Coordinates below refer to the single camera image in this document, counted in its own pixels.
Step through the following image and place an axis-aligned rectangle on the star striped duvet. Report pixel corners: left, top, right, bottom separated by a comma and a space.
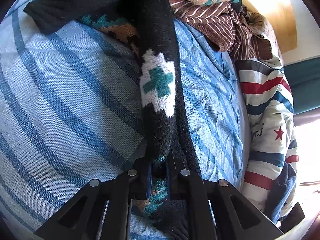
235, 60, 299, 219

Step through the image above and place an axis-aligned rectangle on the blue striped bed sheet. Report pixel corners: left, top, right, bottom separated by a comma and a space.
1, 0, 247, 239

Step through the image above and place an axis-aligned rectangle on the teal curtain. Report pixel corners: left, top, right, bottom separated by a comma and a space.
284, 56, 320, 114

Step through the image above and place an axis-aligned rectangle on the wooden headboard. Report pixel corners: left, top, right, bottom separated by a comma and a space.
242, 0, 298, 53

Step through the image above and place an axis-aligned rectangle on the brown striped garment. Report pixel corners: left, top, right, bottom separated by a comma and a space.
169, 0, 273, 60

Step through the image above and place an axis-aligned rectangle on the dotted star pillow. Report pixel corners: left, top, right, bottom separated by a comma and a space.
246, 11, 284, 68

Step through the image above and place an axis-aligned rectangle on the black patterned knit sweater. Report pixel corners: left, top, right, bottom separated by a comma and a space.
24, 0, 240, 239

